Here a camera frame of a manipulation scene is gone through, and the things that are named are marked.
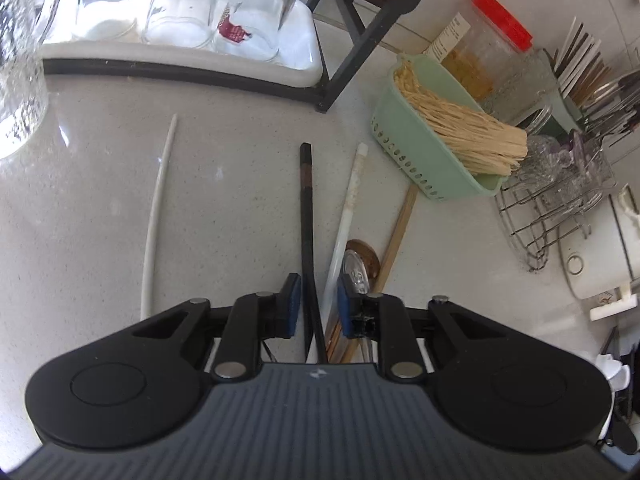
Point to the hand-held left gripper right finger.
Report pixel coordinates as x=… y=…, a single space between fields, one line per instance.
x=347 y=305

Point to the steel spoon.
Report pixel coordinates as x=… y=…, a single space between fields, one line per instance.
x=356 y=272

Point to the clear glass tumbler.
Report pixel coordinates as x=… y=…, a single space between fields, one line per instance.
x=105 y=5
x=182 y=10

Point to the white drip tray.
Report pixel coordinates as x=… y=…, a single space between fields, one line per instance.
x=300 y=60

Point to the tall clear glass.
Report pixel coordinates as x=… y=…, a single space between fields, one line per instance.
x=525 y=80

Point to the white chopstick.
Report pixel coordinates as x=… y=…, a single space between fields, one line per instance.
x=350 y=200
x=152 y=220

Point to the red print glass tumbler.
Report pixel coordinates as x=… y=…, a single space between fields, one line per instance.
x=255 y=20

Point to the green plastic basket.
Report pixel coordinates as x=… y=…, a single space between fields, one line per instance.
x=405 y=135

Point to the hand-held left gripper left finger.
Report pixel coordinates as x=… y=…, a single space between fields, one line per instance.
x=292 y=305

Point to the white electric pot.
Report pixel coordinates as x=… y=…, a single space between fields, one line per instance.
x=600 y=260

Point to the black chopstick brown band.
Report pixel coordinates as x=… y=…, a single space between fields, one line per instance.
x=306 y=210

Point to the dried noodle bundle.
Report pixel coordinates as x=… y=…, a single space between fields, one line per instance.
x=465 y=130

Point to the bunch of assorted chopsticks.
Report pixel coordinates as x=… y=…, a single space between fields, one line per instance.
x=580 y=60

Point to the black dish rack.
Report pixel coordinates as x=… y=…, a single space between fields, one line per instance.
x=150 y=72

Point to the cut glass cup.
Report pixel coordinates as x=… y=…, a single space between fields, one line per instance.
x=545 y=155

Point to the wooden chopstick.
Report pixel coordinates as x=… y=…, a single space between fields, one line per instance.
x=397 y=232

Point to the red lid plastic jar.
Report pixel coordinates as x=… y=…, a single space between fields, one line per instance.
x=480 y=45

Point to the textured glass mug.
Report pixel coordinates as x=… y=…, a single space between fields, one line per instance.
x=20 y=85

